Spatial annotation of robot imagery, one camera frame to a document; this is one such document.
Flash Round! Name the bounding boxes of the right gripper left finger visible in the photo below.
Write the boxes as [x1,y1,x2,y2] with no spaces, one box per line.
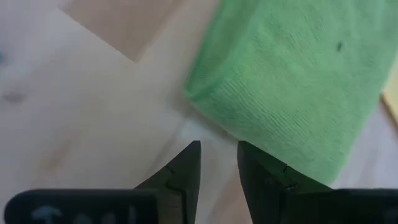
[134,140,202,224]

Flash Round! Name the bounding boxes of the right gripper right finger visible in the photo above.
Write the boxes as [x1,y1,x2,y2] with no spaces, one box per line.
[237,140,333,224]

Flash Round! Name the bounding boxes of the green microfiber towel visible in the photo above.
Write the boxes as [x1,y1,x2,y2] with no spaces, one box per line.
[183,0,398,186]

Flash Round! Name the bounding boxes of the yellow microfiber towel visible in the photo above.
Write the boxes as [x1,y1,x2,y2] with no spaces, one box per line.
[381,58,398,125]

